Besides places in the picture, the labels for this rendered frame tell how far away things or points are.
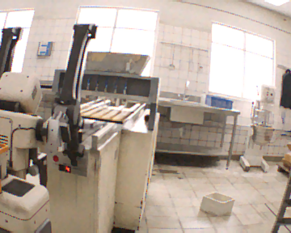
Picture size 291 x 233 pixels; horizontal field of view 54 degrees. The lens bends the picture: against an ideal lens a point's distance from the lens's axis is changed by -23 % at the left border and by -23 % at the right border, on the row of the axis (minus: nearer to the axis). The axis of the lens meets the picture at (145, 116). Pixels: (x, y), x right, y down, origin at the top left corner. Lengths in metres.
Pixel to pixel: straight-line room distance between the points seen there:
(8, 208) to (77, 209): 0.87
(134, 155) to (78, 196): 0.73
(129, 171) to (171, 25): 3.62
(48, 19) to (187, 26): 2.44
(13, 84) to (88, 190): 0.69
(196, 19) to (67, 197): 4.45
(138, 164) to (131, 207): 0.33
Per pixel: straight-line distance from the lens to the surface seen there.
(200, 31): 5.65
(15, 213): 0.90
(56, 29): 5.68
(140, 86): 2.31
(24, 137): 1.19
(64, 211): 1.76
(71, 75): 1.34
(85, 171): 1.60
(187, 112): 4.95
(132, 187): 2.34
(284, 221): 1.35
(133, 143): 2.27
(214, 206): 3.18
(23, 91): 1.24
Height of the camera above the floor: 1.18
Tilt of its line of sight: 6 degrees down
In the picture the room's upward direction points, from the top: 7 degrees clockwise
